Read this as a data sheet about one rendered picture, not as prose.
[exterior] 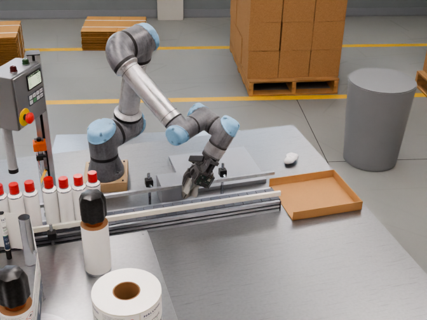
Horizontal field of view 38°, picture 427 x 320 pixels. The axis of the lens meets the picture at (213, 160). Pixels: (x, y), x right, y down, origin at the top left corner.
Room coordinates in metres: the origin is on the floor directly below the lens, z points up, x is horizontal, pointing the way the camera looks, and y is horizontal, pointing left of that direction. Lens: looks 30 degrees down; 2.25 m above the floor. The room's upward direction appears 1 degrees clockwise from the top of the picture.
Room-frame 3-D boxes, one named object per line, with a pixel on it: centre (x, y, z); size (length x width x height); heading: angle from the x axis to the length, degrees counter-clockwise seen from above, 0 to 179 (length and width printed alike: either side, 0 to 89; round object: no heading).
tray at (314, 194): (2.18, -0.42, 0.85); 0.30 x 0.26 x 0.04; 107
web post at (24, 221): (1.66, 0.61, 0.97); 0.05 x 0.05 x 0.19
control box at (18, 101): (1.93, 0.66, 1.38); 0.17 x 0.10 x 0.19; 162
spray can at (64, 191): (1.88, 0.53, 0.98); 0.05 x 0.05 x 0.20
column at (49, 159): (2.01, 0.62, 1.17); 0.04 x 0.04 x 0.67; 17
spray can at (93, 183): (1.92, 0.43, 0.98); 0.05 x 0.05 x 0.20
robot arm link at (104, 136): (2.27, 0.45, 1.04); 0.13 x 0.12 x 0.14; 143
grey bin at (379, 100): (3.98, -1.14, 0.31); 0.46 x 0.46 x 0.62
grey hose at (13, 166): (1.93, 0.72, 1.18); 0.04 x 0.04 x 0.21
